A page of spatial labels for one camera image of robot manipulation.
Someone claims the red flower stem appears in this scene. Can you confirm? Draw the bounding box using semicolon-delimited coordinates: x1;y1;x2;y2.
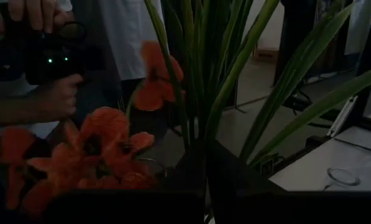
0;107;157;218

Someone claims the person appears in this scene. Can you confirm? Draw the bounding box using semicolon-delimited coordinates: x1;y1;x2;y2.
57;0;170;131

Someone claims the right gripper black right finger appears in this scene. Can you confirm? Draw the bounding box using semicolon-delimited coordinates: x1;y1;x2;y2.
207;139;287;192

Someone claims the person's forearm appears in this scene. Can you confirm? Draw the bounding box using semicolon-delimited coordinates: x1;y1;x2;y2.
0;93;42;128

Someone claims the red artificial flower bunch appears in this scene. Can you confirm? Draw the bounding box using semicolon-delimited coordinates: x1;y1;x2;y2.
126;0;371;170

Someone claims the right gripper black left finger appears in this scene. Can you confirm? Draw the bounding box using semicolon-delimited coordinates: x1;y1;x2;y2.
158;139;207;192

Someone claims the person's hand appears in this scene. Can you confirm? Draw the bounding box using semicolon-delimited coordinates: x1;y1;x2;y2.
29;73;84;123
7;0;66;34

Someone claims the large round glass vase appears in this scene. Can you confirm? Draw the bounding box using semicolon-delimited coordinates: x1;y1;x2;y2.
323;167;362;191

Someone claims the white metal bracket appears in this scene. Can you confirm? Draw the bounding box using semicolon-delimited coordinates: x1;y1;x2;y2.
326;95;359;138

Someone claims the clear glass jar vase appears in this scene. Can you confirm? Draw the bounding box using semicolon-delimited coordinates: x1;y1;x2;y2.
132;157;169;187

